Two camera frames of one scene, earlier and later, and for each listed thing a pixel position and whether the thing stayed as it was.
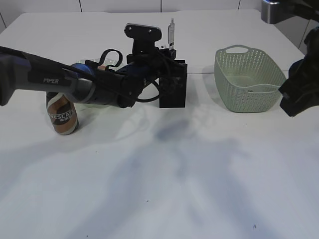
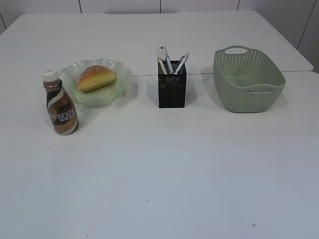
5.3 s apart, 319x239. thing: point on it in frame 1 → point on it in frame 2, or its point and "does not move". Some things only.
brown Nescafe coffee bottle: [62, 112] does not move
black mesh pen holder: [173, 85] does not move
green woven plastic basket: [248, 80] does not move
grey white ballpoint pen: [171, 35] → [183, 60]
